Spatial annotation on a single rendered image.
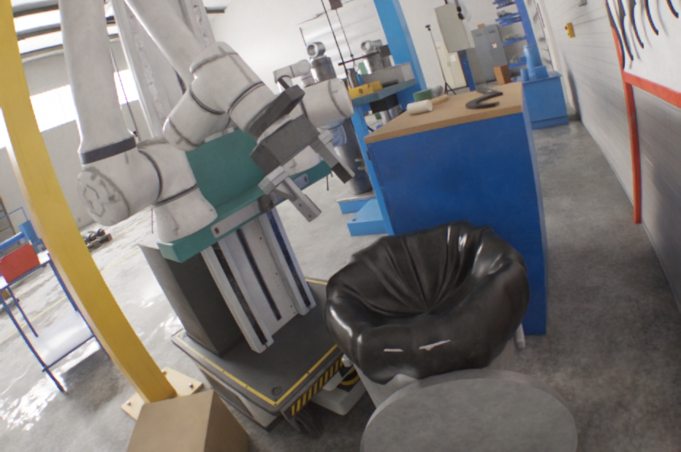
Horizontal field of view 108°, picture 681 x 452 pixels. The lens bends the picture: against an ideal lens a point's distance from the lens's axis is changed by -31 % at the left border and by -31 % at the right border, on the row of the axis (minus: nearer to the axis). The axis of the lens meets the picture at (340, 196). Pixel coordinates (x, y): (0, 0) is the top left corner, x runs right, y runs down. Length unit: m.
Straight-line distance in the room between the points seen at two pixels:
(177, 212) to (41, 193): 0.91
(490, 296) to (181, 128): 0.69
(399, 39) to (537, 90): 2.32
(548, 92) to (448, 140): 3.65
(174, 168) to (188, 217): 0.14
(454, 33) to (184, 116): 2.61
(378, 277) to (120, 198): 0.70
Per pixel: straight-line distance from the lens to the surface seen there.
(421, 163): 1.28
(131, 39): 1.29
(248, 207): 1.11
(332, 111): 1.25
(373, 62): 4.54
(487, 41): 13.08
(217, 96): 0.65
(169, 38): 0.89
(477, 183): 1.27
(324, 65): 3.34
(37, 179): 1.78
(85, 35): 0.92
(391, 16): 3.03
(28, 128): 1.82
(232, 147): 1.28
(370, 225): 2.84
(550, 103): 4.83
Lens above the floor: 1.13
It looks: 16 degrees down
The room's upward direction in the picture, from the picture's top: 19 degrees counter-clockwise
